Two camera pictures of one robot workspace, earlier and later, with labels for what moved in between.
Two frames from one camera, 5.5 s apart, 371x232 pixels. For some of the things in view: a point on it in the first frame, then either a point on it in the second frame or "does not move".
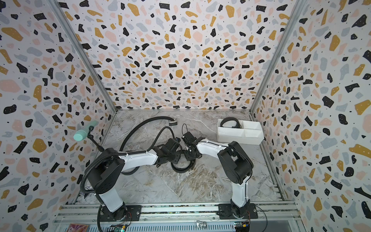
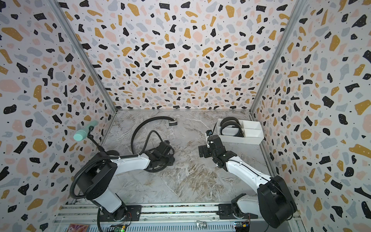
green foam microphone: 81,134 does not move
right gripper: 189,157 → 206,148
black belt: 237,125 does not move
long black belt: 182,170 → 240,133
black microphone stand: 90,136 does not move
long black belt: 173,122 → 173,123
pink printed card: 78,227 does not move
